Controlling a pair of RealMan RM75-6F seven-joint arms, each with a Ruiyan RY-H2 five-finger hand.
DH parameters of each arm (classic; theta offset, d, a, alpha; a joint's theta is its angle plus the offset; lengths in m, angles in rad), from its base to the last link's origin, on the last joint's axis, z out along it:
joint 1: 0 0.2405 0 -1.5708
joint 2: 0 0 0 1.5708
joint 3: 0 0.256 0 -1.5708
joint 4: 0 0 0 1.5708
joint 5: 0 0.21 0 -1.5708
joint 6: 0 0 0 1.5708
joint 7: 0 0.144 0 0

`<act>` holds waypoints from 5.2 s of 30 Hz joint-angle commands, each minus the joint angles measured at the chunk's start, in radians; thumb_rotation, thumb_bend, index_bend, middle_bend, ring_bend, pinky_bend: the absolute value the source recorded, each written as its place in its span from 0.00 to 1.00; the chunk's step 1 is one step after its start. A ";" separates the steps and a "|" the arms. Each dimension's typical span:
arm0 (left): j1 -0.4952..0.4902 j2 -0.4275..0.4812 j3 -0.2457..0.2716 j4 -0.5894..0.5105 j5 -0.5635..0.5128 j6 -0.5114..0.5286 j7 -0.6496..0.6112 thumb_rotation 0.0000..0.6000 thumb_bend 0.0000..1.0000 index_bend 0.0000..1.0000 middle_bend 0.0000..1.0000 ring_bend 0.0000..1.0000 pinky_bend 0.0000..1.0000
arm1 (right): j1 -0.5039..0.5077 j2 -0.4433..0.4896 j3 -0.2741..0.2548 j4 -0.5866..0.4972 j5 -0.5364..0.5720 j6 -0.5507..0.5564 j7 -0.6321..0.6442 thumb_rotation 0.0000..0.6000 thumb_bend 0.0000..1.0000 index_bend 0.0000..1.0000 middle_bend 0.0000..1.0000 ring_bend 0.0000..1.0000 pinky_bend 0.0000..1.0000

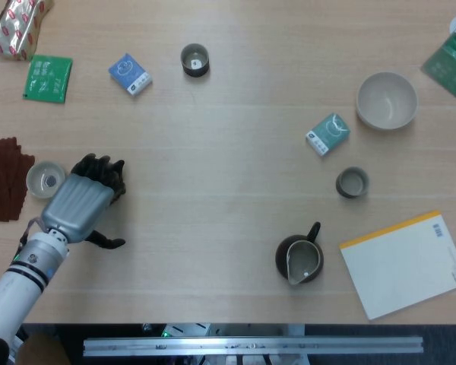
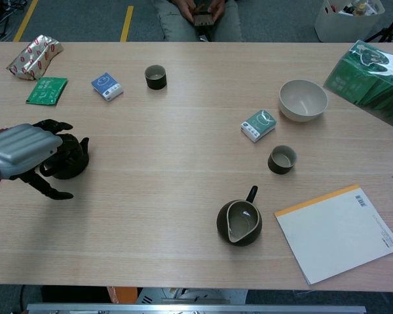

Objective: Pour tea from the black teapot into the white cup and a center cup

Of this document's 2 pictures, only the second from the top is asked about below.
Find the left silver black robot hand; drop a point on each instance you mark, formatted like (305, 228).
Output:
(19, 147)

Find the black cast iron teapot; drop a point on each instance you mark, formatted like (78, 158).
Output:
(72, 163)

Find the dark olive ceramic cup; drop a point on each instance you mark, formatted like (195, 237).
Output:
(280, 168)
(155, 84)

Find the robot base chassis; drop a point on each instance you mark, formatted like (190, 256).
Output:
(190, 296)

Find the green tea sachet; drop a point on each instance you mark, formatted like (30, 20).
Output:
(46, 91)

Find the gold red foil bag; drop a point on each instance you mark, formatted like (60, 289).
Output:
(32, 59)

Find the blue tissue pack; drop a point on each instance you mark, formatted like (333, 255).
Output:
(104, 85)

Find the orange object under table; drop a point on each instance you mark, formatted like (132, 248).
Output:
(119, 296)

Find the seated person grey trousers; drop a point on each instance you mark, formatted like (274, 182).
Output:
(177, 29)

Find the dark ceramic pouring pitcher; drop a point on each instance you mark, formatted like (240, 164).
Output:
(222, 225)

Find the brown handheld device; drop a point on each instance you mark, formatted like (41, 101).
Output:
(204, 19)

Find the green tissue pack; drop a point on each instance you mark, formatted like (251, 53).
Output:
(258, 126)

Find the beige ceramic bowl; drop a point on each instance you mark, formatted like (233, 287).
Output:
(301, 112)

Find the white notepad orange strip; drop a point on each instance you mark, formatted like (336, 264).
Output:
(337, 235)

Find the white storage bin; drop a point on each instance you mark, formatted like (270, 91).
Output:
(344, 27)

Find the large green tea package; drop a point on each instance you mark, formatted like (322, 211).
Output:
(363, 88)

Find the black tripod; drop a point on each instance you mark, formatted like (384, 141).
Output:
(384, 32)

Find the aluminium rail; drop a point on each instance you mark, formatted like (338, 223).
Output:
(196, 309)

